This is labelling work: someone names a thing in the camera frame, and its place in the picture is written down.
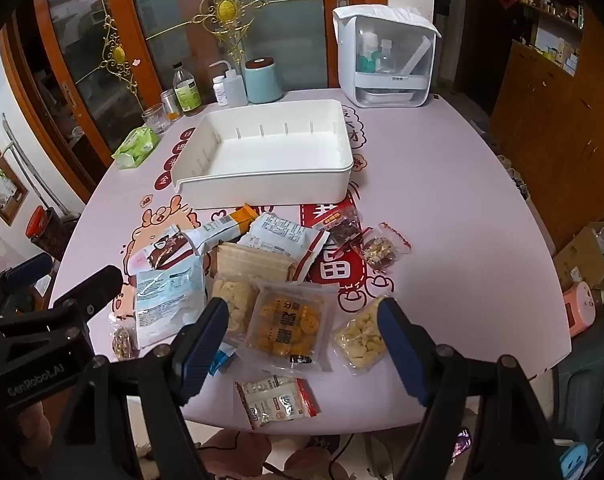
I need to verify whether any gold door ornament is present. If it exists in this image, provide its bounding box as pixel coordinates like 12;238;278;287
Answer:
77;12;143;96
147;0;325;63

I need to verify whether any white long sword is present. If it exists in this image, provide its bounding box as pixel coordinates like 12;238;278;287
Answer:
2;115;65;216

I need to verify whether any red white striped packet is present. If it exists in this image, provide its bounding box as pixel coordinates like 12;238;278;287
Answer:
234;375;323;431

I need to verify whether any beige wafer packet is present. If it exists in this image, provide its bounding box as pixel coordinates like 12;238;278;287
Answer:
214;242;295;281

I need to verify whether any chocolate cake packet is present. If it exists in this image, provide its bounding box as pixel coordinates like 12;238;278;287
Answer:
129;225;203;273

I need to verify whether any orange white snack packet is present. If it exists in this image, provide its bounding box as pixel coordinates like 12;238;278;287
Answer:
192;203;260;253

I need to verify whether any pink printed tablecloth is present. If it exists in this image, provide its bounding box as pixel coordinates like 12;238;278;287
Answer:
47;87;575;433

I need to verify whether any pale cracker packet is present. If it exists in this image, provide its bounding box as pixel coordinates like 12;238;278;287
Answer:
209;275;260;343

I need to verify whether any clear ribbed glass cup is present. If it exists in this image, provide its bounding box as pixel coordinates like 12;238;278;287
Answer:
142;103;167;136

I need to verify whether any wooden wall frame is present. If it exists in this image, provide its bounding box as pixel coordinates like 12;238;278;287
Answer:
0;127;30;226

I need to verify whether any silver metal can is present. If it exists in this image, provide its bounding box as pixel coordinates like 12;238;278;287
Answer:
160;89;183;122

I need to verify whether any white teal plastic bottle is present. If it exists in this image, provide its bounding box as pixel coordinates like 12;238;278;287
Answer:
359;30;380;75

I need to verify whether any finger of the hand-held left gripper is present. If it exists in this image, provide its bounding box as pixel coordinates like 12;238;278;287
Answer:
49;265;125;321
0;252;54;313

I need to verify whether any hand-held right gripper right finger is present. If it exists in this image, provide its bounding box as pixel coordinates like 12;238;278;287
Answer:
378;296;565;480

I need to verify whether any open cardboard box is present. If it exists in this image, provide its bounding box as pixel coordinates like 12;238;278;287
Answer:
552;222;604;293

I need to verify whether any pale puffed snack packet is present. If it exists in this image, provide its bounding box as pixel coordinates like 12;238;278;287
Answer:
332;296;390;376

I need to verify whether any small clear nut packet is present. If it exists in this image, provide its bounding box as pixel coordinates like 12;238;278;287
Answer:
109;312;140;361

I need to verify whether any green tissue pack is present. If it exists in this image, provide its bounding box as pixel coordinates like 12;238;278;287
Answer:
112;127;160;170

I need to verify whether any small clear plastic bottle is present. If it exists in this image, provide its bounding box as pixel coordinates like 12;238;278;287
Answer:
377;39;397;75

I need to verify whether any pink plastic device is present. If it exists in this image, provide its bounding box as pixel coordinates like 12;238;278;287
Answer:
562;281;596;338

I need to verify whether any teal canister brown lid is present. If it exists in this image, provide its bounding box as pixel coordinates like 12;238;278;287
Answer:
244;58;283;104

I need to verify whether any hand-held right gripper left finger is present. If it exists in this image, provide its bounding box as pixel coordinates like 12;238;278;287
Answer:
57;297;230;480

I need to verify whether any white red snack packet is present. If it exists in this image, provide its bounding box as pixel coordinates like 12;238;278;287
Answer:
237;212;330;283

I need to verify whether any wooden glass sliding door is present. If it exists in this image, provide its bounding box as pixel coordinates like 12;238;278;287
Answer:
12;0;165;196
124;0;390;106

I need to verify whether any wooden cabinet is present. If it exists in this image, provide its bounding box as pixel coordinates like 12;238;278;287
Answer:
489;0;604;256

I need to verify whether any white blue snack packet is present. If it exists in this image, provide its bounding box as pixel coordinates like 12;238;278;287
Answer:
133;266;207;351

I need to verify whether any white plastic storage bin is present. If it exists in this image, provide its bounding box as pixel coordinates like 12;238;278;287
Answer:
173;100;355;211

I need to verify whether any small blue white packet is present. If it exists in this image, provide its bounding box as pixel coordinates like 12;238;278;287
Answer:
207;342;237;377

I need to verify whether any glass bottle green label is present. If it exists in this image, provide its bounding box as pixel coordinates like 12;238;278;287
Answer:
172;62;203;117

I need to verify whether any dark dried fruit packet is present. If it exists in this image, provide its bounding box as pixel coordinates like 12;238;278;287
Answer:
312;205;365;253

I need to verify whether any orange biscuit packet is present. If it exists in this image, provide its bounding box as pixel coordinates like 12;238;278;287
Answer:
237;280;335;373

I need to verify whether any red lid plastic jar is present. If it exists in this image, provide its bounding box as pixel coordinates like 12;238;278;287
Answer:
24;205;78;261

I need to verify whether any clear mixed nut packet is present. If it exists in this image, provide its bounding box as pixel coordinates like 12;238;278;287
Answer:
359;222;413;271

